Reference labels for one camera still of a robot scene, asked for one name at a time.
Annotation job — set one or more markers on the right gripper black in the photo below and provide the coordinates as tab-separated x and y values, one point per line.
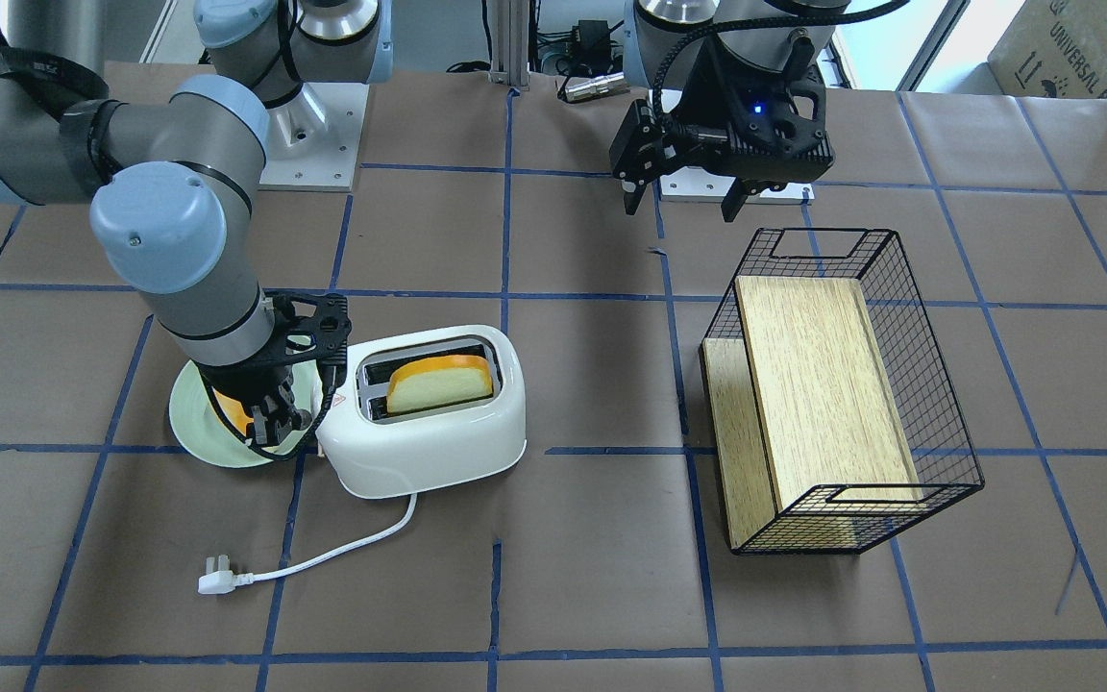
238	383

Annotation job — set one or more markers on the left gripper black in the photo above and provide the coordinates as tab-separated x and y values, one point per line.
710	104

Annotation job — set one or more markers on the white two-slot toaster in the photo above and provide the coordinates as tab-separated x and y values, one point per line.
377	456

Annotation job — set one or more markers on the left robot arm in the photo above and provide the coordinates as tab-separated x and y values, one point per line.
665	37

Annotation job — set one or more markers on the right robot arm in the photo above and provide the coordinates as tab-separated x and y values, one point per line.
171	188

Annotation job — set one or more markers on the bread slice in toaster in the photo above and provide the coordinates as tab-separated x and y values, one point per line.
428	383

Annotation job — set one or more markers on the triangular bread on plate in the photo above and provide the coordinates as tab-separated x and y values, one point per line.
236	414

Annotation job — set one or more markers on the light green plate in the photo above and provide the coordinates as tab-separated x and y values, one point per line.
200	431

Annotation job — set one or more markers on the black power adapter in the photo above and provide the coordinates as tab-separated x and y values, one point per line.
589	39

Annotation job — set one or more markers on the wooden box in basket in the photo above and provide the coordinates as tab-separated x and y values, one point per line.
812	455

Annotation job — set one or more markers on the cardboard box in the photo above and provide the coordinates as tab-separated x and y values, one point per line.
1055	49

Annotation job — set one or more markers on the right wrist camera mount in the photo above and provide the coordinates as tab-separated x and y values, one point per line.
308	327

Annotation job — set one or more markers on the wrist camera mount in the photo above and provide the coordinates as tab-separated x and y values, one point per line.
773	115
308	327

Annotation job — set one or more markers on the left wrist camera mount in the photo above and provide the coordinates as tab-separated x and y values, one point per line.
773	115

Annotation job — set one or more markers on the aluminium frame post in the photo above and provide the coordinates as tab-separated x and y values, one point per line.
509	25

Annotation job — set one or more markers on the black wire basket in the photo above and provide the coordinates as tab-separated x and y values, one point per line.
939	441

